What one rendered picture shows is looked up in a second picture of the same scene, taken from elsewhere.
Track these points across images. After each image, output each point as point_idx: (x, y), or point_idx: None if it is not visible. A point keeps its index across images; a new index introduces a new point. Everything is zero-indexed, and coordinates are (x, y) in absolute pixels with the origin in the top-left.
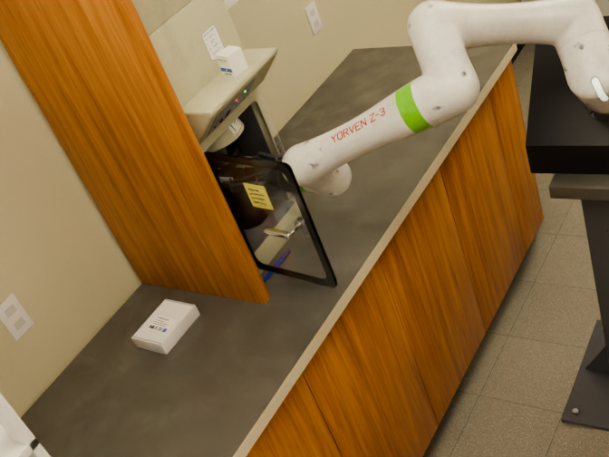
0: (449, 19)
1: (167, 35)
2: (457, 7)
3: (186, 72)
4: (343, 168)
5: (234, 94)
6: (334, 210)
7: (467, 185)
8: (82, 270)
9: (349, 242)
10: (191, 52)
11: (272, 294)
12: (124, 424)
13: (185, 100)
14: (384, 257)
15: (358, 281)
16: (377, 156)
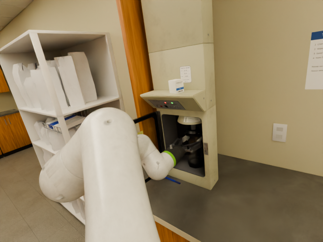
0: (79, 133)
1: (161, 57)
2: (90, 134)
3: (164, 78)
4: (149, 167)
5: (155, 97)
6: (206, 201)
7: None
8: None
9: (172, 207)
10: (170, 71)
11: (153, 179)
12: None
13: (159, 88)
14: (177, 235)
15: None
16: (269, 227)
